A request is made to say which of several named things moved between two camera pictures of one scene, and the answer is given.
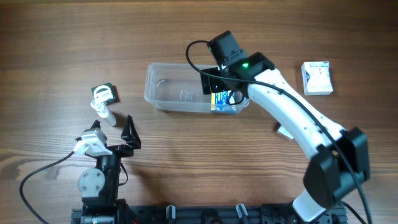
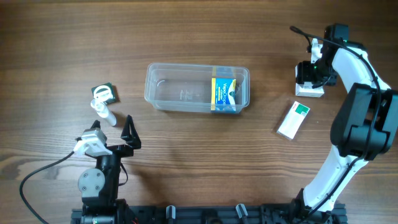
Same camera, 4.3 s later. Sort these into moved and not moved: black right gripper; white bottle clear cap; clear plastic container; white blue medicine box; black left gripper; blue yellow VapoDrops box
Moved: white blue medicine box; black right gripper
Not moved: white bottle clear cap; clear plastic container; black left gripper; blue yellow VapoDrops box
